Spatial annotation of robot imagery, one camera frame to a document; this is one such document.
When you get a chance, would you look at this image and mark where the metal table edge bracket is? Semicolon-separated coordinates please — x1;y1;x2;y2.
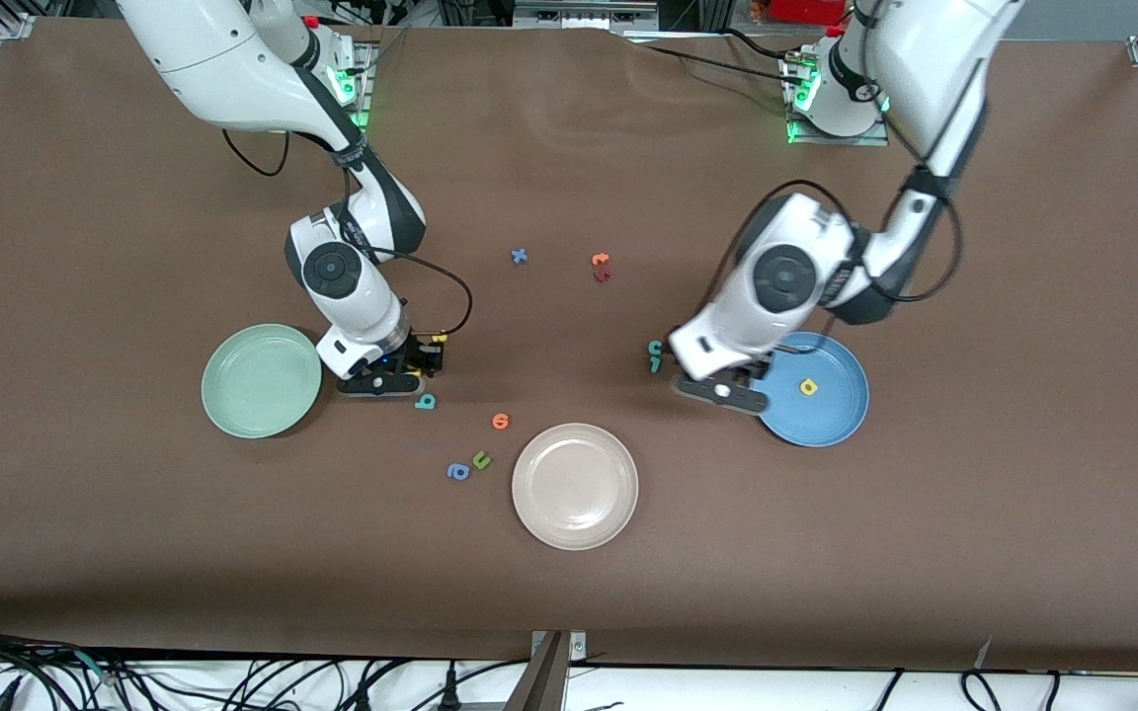
505;630;590;711

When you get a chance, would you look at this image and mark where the red box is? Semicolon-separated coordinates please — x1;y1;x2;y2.
770;0;849;26

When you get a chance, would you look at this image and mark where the black cable on tabletop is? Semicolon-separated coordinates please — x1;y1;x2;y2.
628;28;807;85

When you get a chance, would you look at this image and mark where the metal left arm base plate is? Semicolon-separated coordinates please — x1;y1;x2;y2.
784;49;891;147

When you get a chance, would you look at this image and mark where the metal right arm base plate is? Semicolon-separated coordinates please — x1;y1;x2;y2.
327;44;373;135

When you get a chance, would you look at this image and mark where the green plate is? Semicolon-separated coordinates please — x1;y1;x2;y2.
201;324;323;439

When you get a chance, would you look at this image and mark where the grey power strip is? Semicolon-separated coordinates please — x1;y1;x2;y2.
513;0;661;31

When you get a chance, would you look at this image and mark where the blue plate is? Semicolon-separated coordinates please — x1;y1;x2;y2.
755;332;870;448

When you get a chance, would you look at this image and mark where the black looped cable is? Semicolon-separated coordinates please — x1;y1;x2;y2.
961;670;1003;711

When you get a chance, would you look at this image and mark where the beige plate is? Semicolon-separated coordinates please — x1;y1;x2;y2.
511;423;640;551

